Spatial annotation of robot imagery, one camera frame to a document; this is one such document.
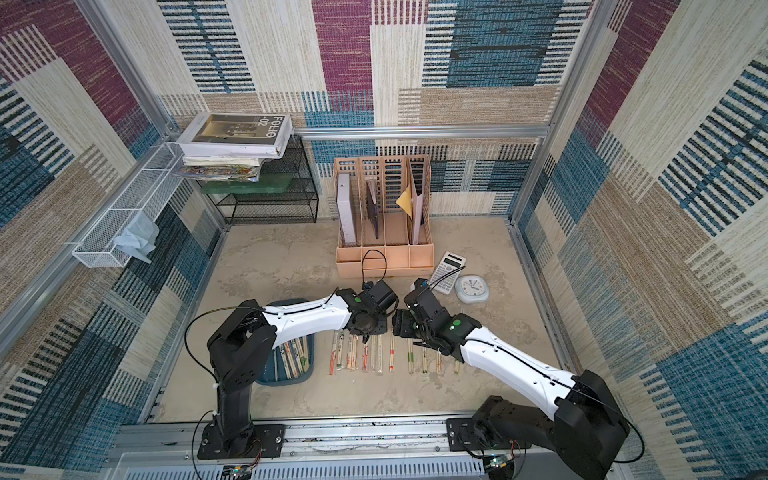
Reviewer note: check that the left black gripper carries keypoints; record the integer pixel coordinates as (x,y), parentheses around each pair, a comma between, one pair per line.
(382,329)

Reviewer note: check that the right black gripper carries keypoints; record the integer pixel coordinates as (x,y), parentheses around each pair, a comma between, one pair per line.
(405,322)

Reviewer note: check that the green text chopsticks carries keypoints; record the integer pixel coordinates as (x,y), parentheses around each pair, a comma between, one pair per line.
(410,357)

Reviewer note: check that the green bamboo chopsticks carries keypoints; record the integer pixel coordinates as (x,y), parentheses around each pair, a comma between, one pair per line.
(340,361)

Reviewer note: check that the red panda chopsticks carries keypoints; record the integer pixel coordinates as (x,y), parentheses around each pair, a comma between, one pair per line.
(392,354)

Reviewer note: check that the teal plastic storage tray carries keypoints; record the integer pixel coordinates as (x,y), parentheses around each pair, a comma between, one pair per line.
(289,363)

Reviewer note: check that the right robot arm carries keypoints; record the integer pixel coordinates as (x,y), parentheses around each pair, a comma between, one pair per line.
(573,415)

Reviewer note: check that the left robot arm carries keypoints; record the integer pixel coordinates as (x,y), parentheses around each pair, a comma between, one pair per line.
(240,348)

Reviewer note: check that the red leaf chopsticks in tray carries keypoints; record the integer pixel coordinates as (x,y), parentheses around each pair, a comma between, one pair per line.
(366,362)

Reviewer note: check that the white grey calculator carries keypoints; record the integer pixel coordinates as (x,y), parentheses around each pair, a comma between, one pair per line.
(446,272)

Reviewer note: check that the white blue round clock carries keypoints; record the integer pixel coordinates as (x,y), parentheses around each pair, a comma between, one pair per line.
(472,289)

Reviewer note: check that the pink desk file organizer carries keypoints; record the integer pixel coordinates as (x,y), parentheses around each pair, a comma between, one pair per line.
(405,246)

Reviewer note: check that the yellow paper folder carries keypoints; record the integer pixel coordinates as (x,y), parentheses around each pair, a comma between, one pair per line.
(405,201)

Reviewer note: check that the white binder in organizer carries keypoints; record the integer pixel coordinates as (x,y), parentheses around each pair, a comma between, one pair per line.
(344,207)

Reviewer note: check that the black notebook in organizer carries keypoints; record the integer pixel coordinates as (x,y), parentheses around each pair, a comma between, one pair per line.
(372,204)

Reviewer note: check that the green folder on rack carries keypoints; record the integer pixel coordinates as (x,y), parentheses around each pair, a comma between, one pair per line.
(269,184)

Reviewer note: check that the stack of colourful magazines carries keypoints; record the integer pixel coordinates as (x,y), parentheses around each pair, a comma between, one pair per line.
(220,169)

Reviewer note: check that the white folio book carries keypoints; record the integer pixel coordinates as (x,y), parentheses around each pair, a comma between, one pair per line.
(237,135)

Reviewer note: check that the crumpled pale blue cloth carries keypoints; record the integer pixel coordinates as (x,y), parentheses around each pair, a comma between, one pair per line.
(138,239)

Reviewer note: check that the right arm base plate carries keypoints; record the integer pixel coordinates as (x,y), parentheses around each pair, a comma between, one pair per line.
(462,433)

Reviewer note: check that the black wire shelf rack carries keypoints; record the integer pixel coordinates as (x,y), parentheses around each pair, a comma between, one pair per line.
(286,192)

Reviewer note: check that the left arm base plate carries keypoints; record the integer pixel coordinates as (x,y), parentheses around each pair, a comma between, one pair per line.
(265,441)

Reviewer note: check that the white wire wall basket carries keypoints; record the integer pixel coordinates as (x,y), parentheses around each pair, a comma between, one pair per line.
(144,194)

